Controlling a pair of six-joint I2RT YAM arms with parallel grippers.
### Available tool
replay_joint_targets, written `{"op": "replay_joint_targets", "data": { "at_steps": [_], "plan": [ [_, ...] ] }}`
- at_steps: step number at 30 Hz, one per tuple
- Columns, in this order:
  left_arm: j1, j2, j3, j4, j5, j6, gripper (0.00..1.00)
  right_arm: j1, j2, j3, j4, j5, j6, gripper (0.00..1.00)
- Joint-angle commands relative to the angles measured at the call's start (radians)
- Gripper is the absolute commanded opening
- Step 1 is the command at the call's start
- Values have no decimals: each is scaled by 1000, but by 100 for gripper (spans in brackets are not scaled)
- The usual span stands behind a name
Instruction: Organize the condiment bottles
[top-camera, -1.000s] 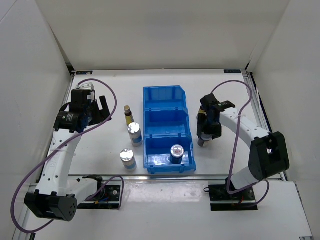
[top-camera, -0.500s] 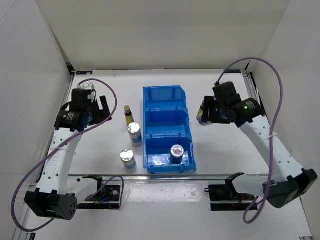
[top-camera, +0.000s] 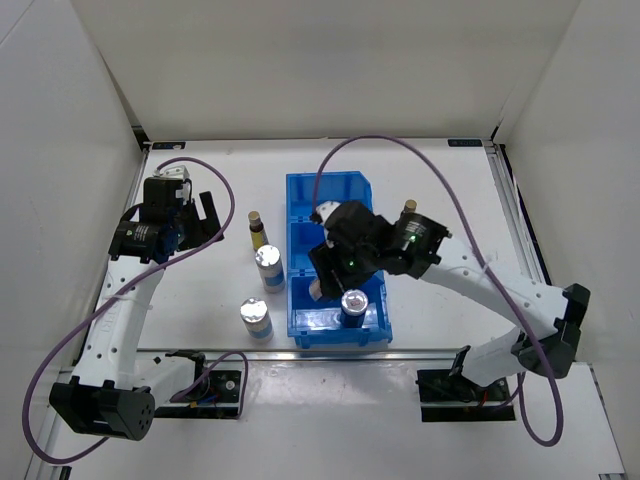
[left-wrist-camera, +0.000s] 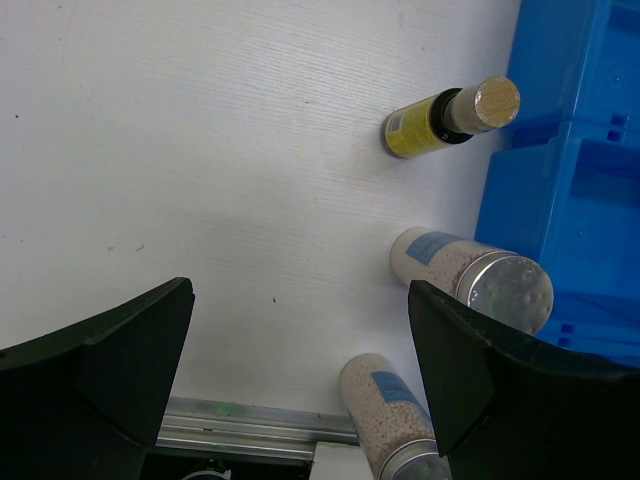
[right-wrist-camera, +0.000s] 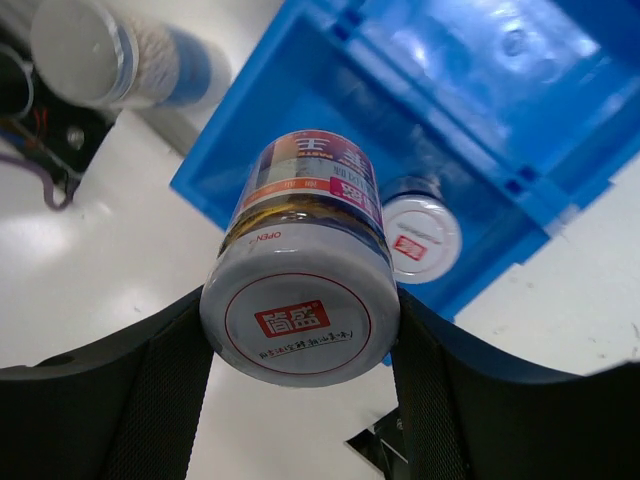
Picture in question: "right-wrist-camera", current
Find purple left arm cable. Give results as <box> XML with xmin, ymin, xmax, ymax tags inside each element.
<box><xmin>0</xmin><ymin>152</ymin><xmax>76</xmax><ymax>211</ymax></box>

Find blue three-compartment plastic bin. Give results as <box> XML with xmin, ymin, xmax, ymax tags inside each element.
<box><xmin>171</xmin><ymin>1</ymin><xmax>639</xmax><ymax>319</ymax></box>

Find sauce jar white lid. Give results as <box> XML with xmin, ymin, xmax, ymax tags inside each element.
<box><xmin>200</xmin><ymin>129</ymin><xmax>400</xmax><ymax>388</ymax></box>
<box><xmin>381</xmin><ymin>175</ymin><xmax>463</xmax><ymax>285</ymax></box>

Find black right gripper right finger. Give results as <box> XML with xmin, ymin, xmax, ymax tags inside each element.
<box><xmin>391</xmin><ymin>292</ymin><xmax>639</xmax><ymax>479</ymax></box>

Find white bead jar near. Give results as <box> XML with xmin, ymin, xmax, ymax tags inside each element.
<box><xmin>29</xmin><ymin>1</ymin><xmax>232</xmax><ymax>109</ymax></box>

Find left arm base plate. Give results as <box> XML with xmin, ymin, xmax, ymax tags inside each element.
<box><xmin>1</xmin><ymin>1</ymin><xmax>114</xmax><ymax>202</ymax></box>

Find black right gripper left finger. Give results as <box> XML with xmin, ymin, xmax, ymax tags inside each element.
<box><xmin>1</xmin><ymin>290</ymin><xmax>214</xmax><ymax>479</ymax></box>

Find aluminium table edge rail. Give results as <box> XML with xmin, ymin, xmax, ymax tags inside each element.
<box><xmin>137</xmin><ymin>103</ymin><xmax>218</xmax><ymax>157</ymax></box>

